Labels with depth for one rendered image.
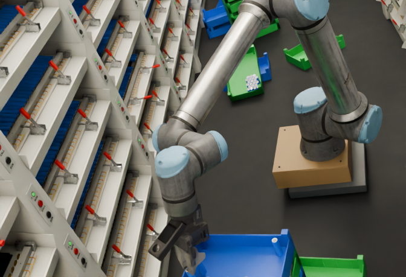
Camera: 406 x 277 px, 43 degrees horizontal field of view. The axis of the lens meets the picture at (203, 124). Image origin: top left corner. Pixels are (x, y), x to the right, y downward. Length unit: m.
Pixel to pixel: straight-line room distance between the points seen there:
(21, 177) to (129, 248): 0.64
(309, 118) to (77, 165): 0.92
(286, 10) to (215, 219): 1.08
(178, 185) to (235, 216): 1.01
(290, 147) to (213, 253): 0.81
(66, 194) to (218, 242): 0.48
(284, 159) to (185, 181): 0.98
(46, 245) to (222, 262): 0.52
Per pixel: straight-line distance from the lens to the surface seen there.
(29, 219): 1.38
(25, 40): 1.60
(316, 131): 2.08
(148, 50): 2.60
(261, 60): 3.24
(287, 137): 2.34
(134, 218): 1.97
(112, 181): 1.85
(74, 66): 1.81
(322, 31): 1.66
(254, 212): 2.27
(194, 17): 3.85
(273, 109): 2.82
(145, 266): 2.04
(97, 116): 1.86
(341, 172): 2.15
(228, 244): 1.62
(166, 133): 1.46
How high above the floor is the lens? 1.58
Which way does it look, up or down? 33 degrees down
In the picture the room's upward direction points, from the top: 24 degrees counter-clockwise
